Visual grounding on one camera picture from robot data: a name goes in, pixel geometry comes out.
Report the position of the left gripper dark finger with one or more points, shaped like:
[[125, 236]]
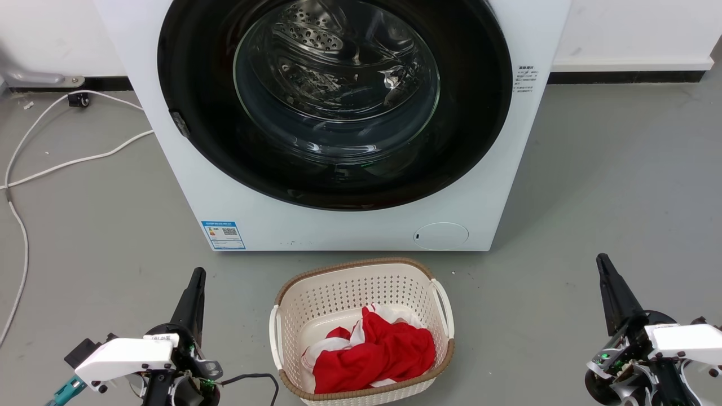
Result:
[[197, 310], [185, 307]]

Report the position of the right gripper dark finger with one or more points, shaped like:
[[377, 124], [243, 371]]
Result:
[[612, 304], [626, 304]]

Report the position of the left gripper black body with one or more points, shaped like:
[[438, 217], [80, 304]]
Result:
[[189, 361]]

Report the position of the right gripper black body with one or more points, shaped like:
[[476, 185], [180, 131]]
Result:
[[637, 349]]

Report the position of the black round washer door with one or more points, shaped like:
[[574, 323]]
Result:
[[479, 129]]

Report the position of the white front-load washing machine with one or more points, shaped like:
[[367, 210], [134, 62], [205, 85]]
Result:
[[169, 186]]

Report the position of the steel perforated washing drum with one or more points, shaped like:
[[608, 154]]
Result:
[[316, 39]]

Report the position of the blue energy label sticker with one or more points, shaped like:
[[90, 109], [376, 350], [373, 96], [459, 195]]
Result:
[[223, 235]]

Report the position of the cream perforated laundry basket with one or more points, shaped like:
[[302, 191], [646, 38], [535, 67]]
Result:
[[338, 293]]

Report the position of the round white filter cover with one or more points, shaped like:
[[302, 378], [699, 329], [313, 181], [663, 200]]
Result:
[[443, 235]]

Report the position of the red and white garment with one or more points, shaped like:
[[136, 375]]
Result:
[[383, 355]]

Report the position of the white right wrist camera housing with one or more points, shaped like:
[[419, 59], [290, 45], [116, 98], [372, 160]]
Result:
[[685, 341]]

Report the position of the grey metal pipe bracket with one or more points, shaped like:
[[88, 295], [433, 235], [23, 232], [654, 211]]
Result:
[[34, 78]]

